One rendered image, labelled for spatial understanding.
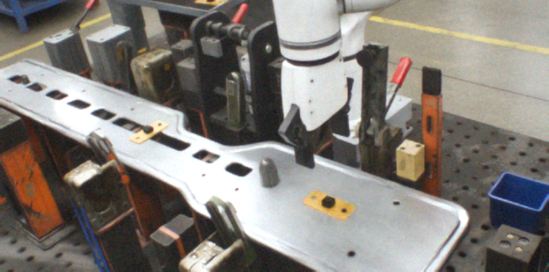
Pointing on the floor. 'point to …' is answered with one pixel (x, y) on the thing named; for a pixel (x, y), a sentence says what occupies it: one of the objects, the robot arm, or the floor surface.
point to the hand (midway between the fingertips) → (323, 144)
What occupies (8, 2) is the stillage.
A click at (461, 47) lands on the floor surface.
